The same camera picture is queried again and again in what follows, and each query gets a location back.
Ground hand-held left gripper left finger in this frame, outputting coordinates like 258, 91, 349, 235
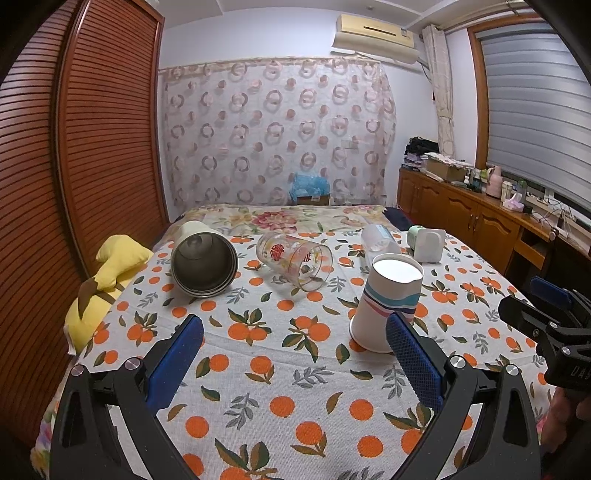
50, 315, 205, 480

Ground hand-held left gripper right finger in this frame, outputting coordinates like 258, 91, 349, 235
385, 313, 542, 480

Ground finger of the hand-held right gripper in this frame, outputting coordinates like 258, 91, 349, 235
498, 294, 566, 344
530, 276, 591, 319

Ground striped white paper cup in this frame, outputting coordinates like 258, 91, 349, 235
349, 253, 424, 354

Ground beige steel tumbler cup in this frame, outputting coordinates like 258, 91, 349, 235
170, 220, 239, 300

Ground white and green cup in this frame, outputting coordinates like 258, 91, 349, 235
407, 225, 447, 264

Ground clear plastic cup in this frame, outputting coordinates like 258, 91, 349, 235
361, 224, 403, 265

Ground glass cup with red print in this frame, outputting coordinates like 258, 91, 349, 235
256, 232, 334, 293

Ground person's right hand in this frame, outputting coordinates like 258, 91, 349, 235
541, 385, 591, 455

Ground orange fruit print blanket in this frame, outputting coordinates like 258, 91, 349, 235
30, 228, 561, 480

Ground wooden sideboard cabinet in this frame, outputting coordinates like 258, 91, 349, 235
397, 167, 591, 288

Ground yellow plush pillow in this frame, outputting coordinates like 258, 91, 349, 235
64, 235, 154, 356

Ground pink thermos jug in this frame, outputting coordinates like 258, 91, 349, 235
484, 165, 504, 199

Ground open cardboard box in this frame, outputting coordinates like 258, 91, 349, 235
424, 154, 472, 184

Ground floral bed sheet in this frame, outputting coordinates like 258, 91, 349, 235
167, 203, 393, 241

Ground grey window blind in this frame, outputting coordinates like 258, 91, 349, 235
477, 21, 591, 193

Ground pile of dark clothes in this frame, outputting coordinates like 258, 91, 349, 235
403, 136, 439, 172

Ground blue plastic bag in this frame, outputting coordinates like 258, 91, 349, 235
289, 172, 330, 204

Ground wooden louvred wardrobe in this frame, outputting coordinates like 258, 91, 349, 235
0, 0, 170, 464

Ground beige patterned curtain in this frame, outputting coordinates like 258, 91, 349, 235
420, 24, 456, 161

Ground circle print sheer curtain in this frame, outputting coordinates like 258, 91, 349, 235
158, 56, 398, 209

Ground white air conditioner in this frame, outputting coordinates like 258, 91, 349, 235
331, 13, 419, 66

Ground white cables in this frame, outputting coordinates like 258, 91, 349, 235
526, 196, 583, 234

